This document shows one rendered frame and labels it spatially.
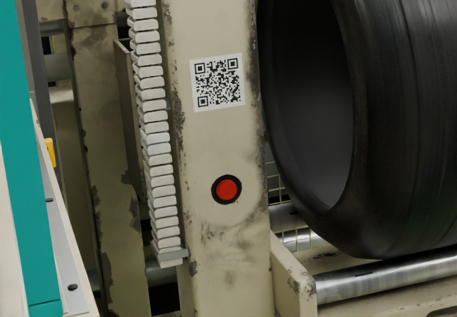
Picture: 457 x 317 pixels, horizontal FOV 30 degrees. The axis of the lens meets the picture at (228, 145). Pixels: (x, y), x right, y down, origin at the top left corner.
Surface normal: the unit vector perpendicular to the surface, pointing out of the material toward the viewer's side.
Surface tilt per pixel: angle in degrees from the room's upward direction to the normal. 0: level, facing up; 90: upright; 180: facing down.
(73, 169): 95
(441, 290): 0
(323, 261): 0
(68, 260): 0
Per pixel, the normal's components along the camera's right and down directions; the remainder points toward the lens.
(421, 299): -0.07, -0.95
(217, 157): 0.29, 0.28
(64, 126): 0.20, -0.28
